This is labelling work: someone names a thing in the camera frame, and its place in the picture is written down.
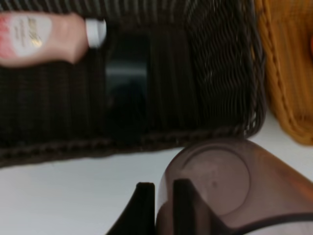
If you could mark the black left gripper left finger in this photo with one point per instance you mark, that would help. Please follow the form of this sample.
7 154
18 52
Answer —
138 217

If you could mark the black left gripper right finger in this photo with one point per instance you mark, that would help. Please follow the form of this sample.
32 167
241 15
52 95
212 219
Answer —
191 215

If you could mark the translucent purple plastic cup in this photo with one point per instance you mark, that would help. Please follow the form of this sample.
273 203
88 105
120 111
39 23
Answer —
250 190

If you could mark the dark green pump bottle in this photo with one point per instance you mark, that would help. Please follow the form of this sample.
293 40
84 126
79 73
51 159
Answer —
127 74

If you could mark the pink squeeze bottle white cap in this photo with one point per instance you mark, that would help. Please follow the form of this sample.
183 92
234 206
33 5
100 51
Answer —
28 38

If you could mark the dark brown wicker basket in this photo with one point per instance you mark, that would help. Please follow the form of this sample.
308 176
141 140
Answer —
206 80

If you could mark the light orange wicker basket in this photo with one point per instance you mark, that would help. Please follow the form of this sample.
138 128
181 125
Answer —
286 31

